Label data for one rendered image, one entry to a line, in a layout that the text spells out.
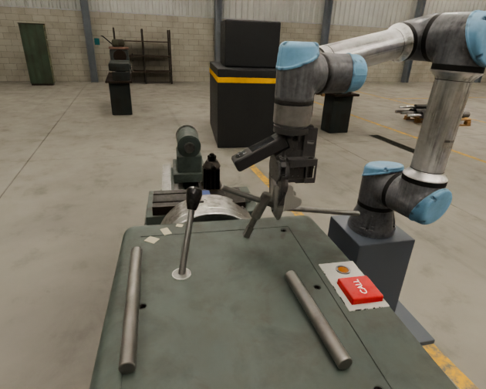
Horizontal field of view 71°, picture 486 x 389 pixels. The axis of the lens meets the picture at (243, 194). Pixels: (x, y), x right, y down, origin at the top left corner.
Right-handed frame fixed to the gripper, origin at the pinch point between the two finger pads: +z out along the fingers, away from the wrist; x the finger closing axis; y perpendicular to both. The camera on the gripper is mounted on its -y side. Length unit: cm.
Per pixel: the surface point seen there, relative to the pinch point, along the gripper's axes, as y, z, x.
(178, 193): -20, 35, 91
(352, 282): 9.5, 4.5, -19.7
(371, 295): 11.2, 4.5, -23.5
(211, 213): -12.2, 7.6, 16.5
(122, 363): -29.4, 3.5, -31.4
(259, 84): 117, 29, 482
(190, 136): -11, 17, 131
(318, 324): -1.1, 3.8, -29.0
